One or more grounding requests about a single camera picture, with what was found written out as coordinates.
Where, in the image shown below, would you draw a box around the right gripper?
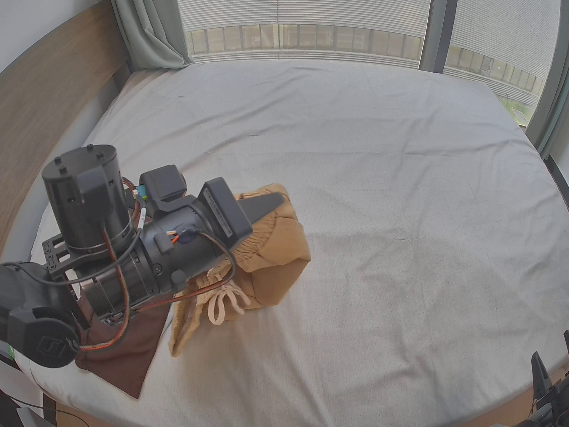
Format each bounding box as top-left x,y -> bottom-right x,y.
529,329 -> 569,427

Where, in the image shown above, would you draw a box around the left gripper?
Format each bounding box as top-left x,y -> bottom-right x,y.
84,178 -> 255,317

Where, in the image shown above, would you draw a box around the tan shorts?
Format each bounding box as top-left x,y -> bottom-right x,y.
168,184 -> 311,358

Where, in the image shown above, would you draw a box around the bed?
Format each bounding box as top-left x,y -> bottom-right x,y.
0,0 -> 569,427

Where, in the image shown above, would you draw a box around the brown garment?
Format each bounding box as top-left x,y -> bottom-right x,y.
73,283 -> 175,400

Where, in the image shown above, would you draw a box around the grey-green curtain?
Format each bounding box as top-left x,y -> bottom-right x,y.
105,0 -> 196,70

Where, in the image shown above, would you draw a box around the window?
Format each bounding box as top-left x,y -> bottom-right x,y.
171,0 -> 569,159

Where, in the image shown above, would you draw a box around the black cable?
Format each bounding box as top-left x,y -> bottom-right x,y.
171,229 -> 236,303

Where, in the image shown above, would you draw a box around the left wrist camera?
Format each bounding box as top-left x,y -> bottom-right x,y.
139,164 -> 196,214

